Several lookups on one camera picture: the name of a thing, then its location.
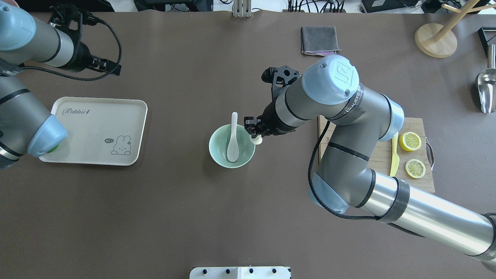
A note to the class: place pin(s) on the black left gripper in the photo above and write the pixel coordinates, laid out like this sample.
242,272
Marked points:
81,57

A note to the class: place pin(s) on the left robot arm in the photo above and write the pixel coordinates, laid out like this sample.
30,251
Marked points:
55,47

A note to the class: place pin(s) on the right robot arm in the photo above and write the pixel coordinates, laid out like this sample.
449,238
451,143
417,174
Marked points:
343,183

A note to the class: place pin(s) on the grey folded cloth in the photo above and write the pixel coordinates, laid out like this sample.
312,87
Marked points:
319,40

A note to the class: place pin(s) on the yellow plastic knife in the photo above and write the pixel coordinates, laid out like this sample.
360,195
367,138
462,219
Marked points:
395,159

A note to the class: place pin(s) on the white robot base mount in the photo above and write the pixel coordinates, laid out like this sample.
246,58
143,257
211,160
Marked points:
242,272

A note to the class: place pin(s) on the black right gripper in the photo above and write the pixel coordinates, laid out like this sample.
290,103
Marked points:
274,123

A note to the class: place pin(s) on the cream rabbit tray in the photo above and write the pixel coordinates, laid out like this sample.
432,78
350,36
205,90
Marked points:
103,131

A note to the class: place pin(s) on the wooden mug tree stand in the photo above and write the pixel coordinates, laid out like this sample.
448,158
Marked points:
438,41

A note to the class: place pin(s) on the metal scoop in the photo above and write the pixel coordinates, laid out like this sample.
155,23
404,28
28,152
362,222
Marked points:
486,83

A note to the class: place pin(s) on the green lime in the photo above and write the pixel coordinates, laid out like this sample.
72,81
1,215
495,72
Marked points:
53,149

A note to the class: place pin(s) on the lemon half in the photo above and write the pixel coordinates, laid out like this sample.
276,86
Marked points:
410,141

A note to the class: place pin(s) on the white steamed bun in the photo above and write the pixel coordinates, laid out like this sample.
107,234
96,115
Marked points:
256,139

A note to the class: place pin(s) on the light green bowl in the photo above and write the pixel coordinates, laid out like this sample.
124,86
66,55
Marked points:
218,145

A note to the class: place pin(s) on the lemon slice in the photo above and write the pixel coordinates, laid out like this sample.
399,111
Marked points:
415,168

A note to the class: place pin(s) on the white ceramic spoon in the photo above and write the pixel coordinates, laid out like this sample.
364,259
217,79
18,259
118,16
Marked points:
233,149

